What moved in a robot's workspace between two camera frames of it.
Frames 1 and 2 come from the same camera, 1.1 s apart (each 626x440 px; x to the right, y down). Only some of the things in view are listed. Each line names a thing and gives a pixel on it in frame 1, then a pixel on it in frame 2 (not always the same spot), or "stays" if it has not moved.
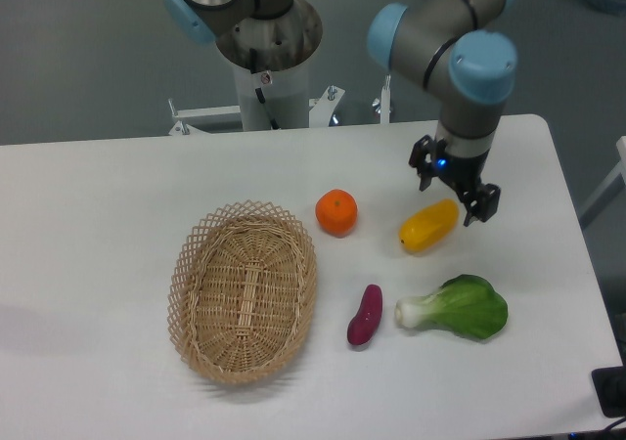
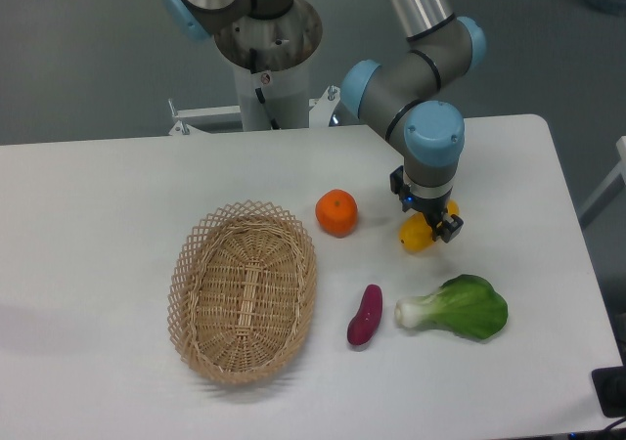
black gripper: [465, 173] -> [431, 208]
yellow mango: [428, 226] stays
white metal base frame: [321, 110] stays
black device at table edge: [610, 387] stays
